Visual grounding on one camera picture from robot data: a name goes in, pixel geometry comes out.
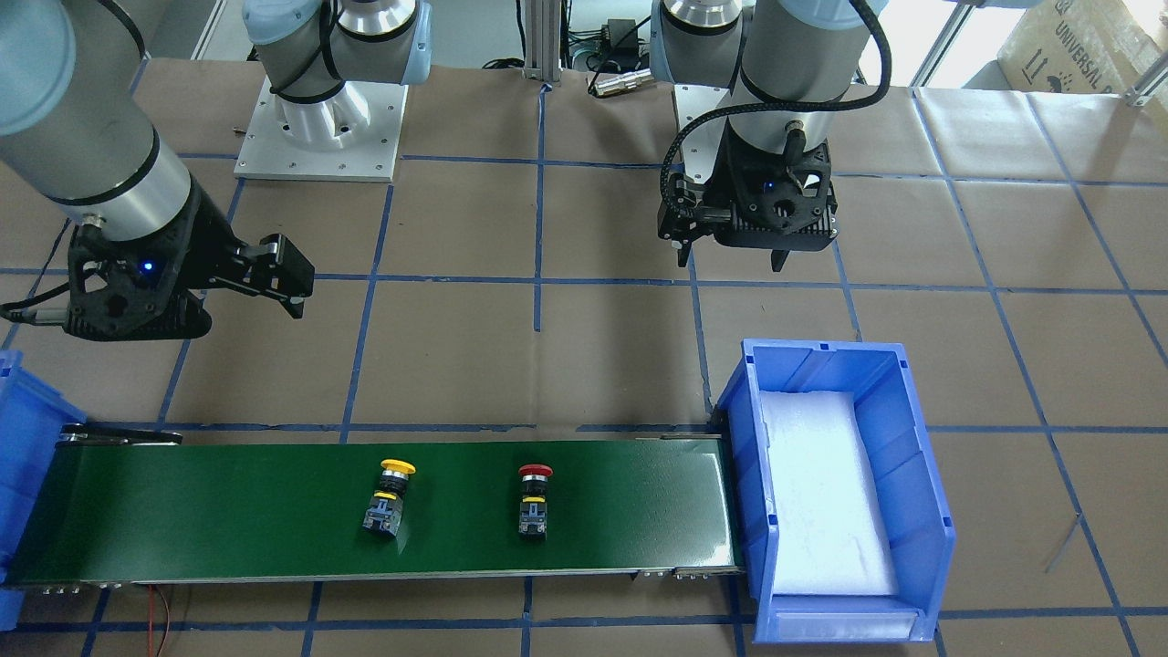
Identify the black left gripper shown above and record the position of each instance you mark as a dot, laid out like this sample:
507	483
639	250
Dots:
720	185

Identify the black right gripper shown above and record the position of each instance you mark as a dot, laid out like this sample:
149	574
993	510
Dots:
203	239

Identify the yellow push button switch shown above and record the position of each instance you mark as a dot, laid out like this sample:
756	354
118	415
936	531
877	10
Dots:
385	509

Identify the red push button switch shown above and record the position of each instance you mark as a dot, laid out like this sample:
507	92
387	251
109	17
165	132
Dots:
534	486

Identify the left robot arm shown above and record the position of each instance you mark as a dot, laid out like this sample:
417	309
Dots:
787	65

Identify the green conveyor belt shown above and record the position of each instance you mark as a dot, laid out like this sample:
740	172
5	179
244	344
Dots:
292	512

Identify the white foam pad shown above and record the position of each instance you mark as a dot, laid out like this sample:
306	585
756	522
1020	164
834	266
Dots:
831	540

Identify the blue bin with foam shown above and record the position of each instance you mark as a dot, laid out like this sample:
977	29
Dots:
911	495

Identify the cardboard box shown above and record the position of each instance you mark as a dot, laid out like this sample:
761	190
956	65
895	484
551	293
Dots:
1083	46

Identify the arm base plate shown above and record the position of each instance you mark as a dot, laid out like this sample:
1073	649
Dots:
352	137
698	109

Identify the aluminium frame post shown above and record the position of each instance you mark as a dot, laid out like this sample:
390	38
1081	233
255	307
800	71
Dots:
542	25

